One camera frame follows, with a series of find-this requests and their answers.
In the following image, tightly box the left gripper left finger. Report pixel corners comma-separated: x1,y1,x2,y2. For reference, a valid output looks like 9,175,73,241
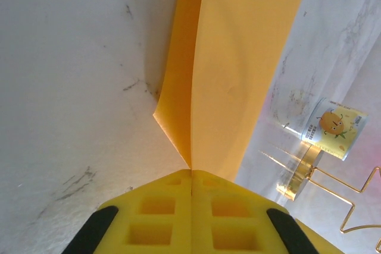
61,169,193,254

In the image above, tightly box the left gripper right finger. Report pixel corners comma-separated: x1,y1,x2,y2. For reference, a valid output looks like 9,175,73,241
192,170,348,254

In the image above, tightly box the yellow paper sheet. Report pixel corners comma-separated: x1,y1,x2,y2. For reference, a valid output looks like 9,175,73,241
152,0,313,184

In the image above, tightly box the yellow labelled tin can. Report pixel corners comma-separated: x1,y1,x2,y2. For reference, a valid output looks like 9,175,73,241
281,96,370,162

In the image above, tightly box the gold wire glass rack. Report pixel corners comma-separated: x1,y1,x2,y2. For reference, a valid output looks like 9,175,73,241
276,143,381,250

